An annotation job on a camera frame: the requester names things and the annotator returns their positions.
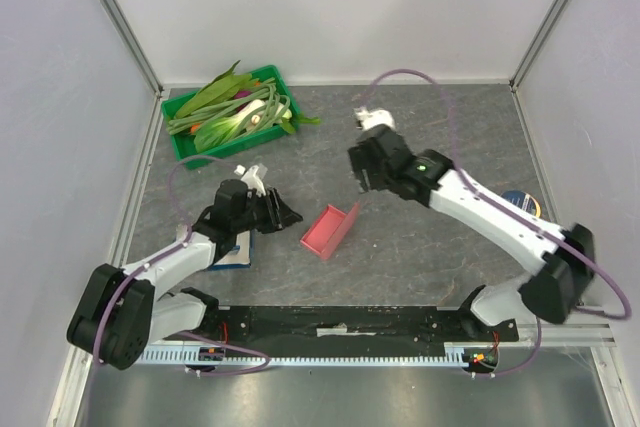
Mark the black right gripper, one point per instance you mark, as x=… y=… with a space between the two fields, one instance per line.
x=365 y=165

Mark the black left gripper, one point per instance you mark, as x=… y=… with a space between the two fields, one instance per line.
x=279 y=216

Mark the pink paper box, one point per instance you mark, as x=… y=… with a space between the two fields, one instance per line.
x=329 y=230

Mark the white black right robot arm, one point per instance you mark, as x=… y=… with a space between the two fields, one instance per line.
x=554 y=280

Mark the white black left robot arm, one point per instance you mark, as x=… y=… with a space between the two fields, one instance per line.
x=123 y=309

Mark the blue white book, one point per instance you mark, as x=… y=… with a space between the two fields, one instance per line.
x=239 y=257

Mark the bok choy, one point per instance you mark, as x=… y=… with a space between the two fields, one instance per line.
x=216 y=132

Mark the white radish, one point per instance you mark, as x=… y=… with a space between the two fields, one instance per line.
x=257 y=110

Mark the green long beans bundle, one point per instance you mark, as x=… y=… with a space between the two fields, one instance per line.
x=265 y=91

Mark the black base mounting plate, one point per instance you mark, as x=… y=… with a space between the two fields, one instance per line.
x=429 y=323

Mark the green leafy vegetable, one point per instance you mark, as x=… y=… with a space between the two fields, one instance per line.
x=222 y=88

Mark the yellow masking tape roll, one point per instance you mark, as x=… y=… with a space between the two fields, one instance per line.
x=523 y=201

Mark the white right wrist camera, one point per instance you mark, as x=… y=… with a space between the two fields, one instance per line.
x=367 y=119

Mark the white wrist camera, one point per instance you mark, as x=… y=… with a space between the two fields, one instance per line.
x=253 y=177
x=367 y=119

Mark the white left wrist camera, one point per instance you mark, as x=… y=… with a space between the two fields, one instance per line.
x=253 y=177

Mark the light blue cable duct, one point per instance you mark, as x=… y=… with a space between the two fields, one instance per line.
x=202 y=354

